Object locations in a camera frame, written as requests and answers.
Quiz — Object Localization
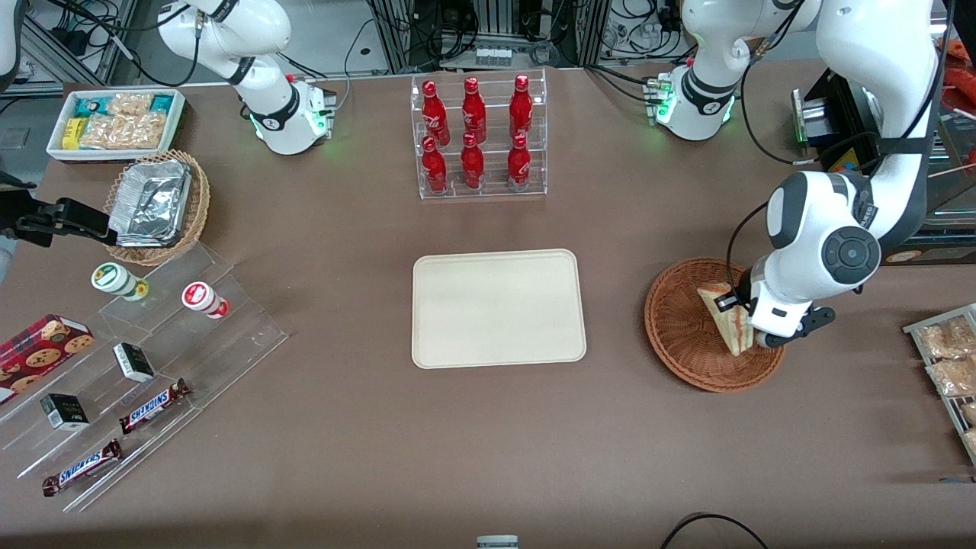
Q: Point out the triangular sandwich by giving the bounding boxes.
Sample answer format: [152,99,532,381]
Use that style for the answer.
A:
[696,281,756,358]

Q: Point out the round brown wicker basket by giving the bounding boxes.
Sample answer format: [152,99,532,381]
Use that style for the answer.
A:
[644,258,787,393]

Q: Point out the grey tray of snack bags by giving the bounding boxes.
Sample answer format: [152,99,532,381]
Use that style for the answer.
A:
[903,303,976,467]

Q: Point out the oval tan wicker basket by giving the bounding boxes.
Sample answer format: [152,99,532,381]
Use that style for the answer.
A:
[103,149,212,268]

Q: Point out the beige rectangular tray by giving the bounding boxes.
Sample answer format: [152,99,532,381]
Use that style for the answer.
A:
[412,249,587,370]

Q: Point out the silver foil container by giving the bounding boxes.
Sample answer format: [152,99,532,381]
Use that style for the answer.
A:
[108,159,194,249]

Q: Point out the green lid yogurt cup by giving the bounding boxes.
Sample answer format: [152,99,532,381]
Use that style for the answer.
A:
[91,262,150,303]

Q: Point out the white snack tub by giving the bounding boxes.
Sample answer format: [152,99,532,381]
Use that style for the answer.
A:
[46,88,187,165]

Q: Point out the clear rice cracker bag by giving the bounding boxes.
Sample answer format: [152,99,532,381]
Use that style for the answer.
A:
[79,113,166,150]
[107,92,154,117]

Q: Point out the clear snack bag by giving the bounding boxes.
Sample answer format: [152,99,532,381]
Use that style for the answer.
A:
[918,317,976,360]
[925,356,976,398]

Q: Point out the red cookie box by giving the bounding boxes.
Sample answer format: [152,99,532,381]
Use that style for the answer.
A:
[0,313,96,406]

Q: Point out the red lid yogurt cup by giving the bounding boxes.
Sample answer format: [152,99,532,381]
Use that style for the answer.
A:
[181,281,230,320]

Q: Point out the small black carton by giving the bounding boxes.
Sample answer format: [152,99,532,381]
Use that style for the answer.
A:
[112,342,156,384]
[40,393,91,432]

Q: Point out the clear acrylic stepped stand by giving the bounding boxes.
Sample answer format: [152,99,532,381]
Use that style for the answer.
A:
[0,242,290,514]

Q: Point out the Snickers bar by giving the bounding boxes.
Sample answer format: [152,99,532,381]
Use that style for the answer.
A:
[41,438,124,498]
[118,378,191,435]

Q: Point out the red cola bottle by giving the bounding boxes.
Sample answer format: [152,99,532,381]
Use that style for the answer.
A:
[460,133,486,191]
[422,79,451,147]
[506,133,532,192]
[461,76,488,144]
[509,74,534,142]
[421,136,449,194]

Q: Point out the clear acrylic bottle rack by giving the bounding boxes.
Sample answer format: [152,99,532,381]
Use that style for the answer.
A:
[410,68,548,201]

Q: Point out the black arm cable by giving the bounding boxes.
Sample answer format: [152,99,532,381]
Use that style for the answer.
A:
[726,0,950,294]

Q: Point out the black floor cable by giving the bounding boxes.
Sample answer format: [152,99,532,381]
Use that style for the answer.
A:
[659,512,772,549]

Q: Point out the aluminium frame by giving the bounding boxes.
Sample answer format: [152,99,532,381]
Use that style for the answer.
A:
[368,0,613,75]

